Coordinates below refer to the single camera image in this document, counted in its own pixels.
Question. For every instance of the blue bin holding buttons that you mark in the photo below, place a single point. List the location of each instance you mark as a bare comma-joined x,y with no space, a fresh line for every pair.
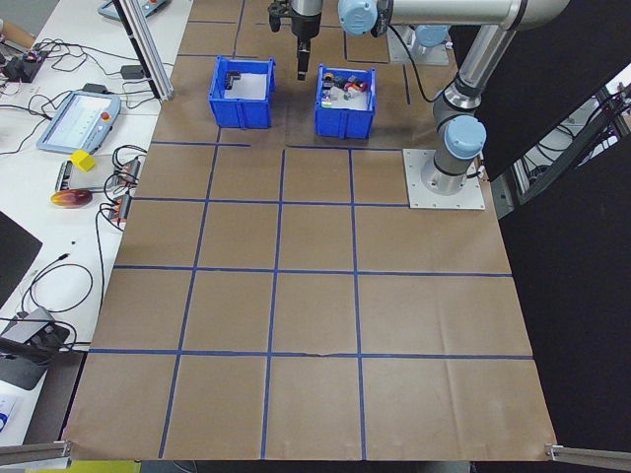
345,123

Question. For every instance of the blue bin holding black parts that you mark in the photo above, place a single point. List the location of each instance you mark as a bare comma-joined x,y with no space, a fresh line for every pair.
241,113

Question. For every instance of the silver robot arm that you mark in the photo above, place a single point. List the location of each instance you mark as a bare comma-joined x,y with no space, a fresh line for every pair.
485,49

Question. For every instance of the yellow capped black button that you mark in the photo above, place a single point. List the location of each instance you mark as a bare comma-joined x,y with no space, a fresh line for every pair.
328,77

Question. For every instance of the black round button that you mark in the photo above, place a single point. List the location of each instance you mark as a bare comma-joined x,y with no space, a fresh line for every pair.
326,90

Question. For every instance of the gray button block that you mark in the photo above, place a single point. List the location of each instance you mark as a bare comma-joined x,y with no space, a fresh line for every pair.
353,79

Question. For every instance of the red push button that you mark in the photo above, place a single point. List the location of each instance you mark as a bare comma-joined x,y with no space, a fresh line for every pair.
363,87

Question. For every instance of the small gray metal box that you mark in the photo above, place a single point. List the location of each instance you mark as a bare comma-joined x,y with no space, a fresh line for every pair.
64,175

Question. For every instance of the black part in left bin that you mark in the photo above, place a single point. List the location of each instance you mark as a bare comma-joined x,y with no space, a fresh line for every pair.
254,85

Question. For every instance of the small black block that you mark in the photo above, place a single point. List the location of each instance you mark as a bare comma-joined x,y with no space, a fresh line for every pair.
236,75

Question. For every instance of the assorted parts in bin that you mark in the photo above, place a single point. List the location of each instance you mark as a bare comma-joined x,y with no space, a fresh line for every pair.
359,102

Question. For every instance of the long black block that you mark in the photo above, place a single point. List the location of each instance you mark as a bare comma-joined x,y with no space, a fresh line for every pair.
229,84

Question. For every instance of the black power adapter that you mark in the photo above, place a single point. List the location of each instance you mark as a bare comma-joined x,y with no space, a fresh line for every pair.
96,88
132,72

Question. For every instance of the gray blue teach pendant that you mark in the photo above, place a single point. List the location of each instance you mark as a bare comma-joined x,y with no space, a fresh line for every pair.
109,7
79,120

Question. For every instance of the yellow cube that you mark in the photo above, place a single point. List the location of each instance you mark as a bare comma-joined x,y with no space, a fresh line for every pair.
83,160

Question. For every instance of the red yellow fruit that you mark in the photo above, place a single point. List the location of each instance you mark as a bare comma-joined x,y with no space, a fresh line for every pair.
71,198

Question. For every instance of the electronics circuit board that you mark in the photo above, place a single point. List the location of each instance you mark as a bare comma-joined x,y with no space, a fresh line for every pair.
22,69

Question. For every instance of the black flat pad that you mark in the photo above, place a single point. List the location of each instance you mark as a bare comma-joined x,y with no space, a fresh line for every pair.
15,256

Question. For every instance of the gray plastic base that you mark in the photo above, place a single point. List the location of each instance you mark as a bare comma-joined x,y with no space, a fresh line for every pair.
20,372

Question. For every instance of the aluminium corner bar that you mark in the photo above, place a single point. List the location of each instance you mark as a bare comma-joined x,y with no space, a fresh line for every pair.
586,451
37,451

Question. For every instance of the aluminium extrusion post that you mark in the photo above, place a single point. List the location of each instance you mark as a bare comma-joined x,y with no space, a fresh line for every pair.
155,64

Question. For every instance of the metal frame bars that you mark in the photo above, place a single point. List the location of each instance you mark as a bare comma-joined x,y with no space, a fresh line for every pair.
520,180

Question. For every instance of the black frame cover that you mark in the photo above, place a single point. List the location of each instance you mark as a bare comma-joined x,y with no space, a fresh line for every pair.
567,320

